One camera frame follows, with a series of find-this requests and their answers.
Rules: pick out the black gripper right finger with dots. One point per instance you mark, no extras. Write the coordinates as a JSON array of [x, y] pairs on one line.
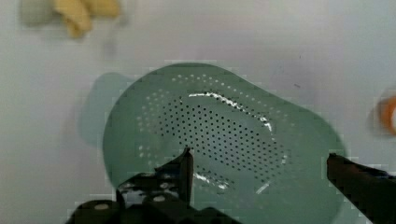
[[371, 190]]

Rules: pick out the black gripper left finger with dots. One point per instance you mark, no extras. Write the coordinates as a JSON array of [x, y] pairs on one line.
[[160, 197]]

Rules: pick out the green plastic strainer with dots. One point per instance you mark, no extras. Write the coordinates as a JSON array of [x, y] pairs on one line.
[[256, 157]]

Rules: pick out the orange slice toy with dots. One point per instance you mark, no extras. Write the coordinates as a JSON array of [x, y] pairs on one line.
[[386, 114]]

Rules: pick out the peeled banana toy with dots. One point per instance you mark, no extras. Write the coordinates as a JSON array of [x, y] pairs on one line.
[[76, 15]]

